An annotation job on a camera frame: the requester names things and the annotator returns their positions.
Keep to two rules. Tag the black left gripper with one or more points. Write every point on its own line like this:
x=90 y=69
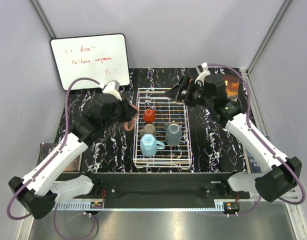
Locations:
x=129 y=112

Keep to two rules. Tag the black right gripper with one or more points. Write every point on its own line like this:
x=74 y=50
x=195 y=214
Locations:
x=174 y=93

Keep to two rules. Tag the pink mug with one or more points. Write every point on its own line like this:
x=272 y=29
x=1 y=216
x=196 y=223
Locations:
x=129 y=126

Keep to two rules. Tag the grey blue faceted mug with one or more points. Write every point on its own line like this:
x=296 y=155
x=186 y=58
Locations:
x=173 y=134

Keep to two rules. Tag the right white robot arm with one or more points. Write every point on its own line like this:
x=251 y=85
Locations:
x=279 y=173

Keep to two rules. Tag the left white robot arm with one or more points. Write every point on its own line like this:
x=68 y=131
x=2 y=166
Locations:
x=37 y=190

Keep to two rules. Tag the orange red mug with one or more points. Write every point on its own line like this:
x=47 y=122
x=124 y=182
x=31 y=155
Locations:
x=149 y=116

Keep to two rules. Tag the beige mug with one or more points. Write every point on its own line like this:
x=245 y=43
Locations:
x=149 y=128

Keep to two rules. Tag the light blue faceted mug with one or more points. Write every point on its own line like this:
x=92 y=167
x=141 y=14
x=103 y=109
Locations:
x=149 y=145

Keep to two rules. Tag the orange cover book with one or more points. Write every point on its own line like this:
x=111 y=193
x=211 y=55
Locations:
x=231 y=86

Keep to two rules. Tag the white dry-erase board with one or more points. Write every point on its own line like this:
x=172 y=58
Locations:
x=100 y=57

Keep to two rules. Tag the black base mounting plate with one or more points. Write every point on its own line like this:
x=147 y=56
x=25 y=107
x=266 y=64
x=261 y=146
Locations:
x=168 y=187

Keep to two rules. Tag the blue cover book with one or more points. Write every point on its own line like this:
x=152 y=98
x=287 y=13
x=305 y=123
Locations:
x=258 y=151

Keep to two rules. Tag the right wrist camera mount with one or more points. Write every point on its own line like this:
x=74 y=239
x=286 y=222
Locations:
x=203 y=71

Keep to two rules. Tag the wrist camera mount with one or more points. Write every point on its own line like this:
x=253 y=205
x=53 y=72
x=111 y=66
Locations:
x=112 y=88
x=203 y=71

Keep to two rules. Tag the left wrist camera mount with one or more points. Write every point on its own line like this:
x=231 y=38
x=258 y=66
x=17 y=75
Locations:
x=112 y=88

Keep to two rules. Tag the white wire dish rack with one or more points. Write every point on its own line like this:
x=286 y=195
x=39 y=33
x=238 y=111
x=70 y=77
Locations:
x=166 y=112

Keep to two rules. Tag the white slotted cable duct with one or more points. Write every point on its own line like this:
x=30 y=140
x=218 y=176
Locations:
x=110 y=205

